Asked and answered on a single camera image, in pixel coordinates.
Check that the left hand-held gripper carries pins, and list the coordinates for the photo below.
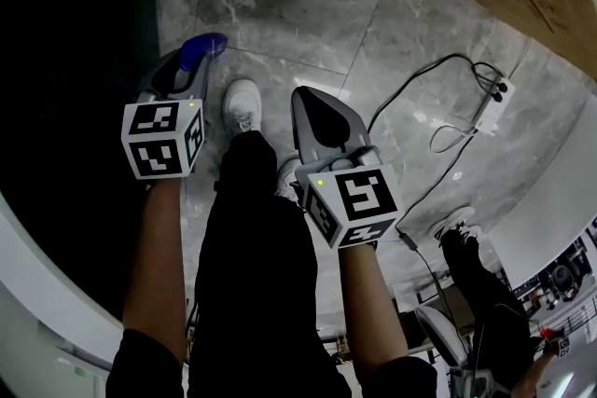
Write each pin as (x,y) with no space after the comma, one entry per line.
(154,154)

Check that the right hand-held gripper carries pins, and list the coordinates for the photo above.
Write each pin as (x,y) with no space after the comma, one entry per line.
(364,196)

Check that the blue bottle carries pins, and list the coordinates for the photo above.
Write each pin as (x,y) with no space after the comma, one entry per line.
(200,47)

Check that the black bathtub with white edge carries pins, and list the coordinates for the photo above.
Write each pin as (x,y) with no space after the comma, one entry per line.
(70,60)

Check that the person's right forearm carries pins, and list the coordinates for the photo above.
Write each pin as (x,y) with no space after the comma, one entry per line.
(368,293)

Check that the another person's forearm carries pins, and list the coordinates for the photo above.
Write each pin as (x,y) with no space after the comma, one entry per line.
(536,375)

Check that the person's left forearm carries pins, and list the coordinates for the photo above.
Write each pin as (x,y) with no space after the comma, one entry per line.
(156,256)

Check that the person's white right shoe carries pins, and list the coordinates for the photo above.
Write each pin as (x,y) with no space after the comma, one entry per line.
(287,179)

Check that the person's white shoe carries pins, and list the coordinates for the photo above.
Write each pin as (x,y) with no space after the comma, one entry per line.
(287,179)
(241,105)

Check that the person's white left shoe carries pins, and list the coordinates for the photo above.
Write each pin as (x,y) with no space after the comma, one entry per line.
(241,105)

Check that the person's black trouser legs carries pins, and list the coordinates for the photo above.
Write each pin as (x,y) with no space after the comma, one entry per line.
(252,270)

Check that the white power strip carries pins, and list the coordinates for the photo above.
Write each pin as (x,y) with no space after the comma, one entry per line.
(492,112)

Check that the black plug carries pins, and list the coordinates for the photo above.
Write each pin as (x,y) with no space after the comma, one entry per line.
(503,85)
(497,97)

